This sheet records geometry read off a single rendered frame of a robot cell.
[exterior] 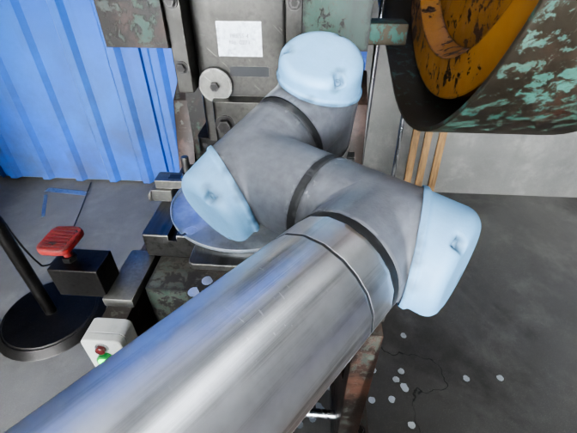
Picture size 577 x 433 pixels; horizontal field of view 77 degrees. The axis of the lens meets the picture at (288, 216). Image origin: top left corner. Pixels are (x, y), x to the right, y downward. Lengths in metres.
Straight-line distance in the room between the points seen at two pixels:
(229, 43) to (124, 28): 0.15
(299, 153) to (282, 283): 0.13
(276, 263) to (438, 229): 0.09
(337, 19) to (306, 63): 0.26
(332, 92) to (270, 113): 0.05
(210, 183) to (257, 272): 0.12
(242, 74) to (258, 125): 0.35
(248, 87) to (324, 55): 0.34
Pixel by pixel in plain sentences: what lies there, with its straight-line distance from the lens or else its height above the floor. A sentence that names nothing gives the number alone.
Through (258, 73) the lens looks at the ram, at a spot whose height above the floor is 1.01.
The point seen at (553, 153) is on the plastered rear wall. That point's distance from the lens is 2.44.
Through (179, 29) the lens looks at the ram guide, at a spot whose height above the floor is 1.08.
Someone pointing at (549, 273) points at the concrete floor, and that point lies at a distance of 2.02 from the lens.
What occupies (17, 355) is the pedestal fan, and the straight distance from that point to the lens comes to 1.68.
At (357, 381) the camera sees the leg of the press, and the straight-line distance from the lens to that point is 0.84.
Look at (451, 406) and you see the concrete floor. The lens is 1.41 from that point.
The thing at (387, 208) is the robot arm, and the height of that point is 1.06.
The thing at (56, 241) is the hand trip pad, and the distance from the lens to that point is 0.77.
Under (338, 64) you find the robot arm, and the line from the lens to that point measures 0.32.
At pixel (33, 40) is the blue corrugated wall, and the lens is 2.30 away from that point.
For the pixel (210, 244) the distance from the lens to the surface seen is 0.62.
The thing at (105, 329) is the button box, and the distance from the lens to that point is 0.76.
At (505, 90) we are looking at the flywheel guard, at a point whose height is 1.07.
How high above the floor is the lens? 1.19
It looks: 37 degrees down
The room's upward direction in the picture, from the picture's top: straight up
